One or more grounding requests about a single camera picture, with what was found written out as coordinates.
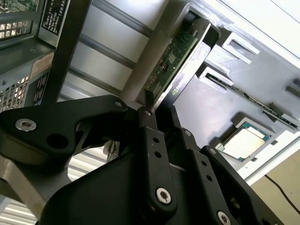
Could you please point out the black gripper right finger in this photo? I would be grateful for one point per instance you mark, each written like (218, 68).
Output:
(211, 178)

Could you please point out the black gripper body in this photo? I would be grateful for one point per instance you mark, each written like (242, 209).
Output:
(105, 194)

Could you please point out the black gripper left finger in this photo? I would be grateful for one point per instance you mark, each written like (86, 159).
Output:
(47, 122)

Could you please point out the green graphics card black shroud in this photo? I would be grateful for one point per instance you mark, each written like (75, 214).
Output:
(178, 56)

